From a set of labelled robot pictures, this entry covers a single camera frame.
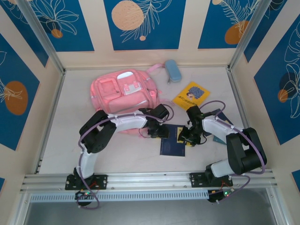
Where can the yellow picture book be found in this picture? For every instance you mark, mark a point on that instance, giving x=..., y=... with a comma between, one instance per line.
x=187, y=93

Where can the pink backpack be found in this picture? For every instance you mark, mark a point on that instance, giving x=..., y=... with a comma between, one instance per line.
x=124, y=98

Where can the light blue pencil case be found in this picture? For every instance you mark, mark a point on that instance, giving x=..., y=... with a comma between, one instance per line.
x=173, y=70

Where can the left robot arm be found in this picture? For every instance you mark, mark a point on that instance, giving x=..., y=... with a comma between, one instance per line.
x=126, y=123

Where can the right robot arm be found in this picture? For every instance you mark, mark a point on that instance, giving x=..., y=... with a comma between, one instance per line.
x=239, y=152

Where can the grey metal base panel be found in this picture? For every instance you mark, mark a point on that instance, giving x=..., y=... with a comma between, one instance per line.
x=150, y=213

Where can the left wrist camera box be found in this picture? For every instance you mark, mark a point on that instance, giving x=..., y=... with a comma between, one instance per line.
x=161, y=110

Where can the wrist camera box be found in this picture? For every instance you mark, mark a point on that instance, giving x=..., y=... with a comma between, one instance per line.
x=192, y=112
x=161, y=110

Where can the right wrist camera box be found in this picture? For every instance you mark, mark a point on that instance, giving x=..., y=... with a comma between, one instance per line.
x=192, y=112

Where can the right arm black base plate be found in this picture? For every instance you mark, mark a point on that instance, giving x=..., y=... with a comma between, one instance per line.
x=195, y=179

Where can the aluminium mounting rail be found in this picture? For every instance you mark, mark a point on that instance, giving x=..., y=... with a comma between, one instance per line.
x=150, y=179

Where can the aluminium table side rail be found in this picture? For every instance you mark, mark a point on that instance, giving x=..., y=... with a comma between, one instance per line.
x=52, y=112
x=235, y=93

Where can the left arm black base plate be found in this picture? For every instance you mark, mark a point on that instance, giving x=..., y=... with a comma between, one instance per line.
x=103, y=181

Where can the blue floral wall panel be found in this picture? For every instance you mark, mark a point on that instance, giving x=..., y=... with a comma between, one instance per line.
x=164, y=28
x=75, y=35
x=264, y=28
x=211, y=28
x=23, y=30
x=269, y=105
x=14, y=131

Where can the aluminium frame post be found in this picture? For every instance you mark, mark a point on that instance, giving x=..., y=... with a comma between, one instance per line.
x=42, y=35
x=245, y=35

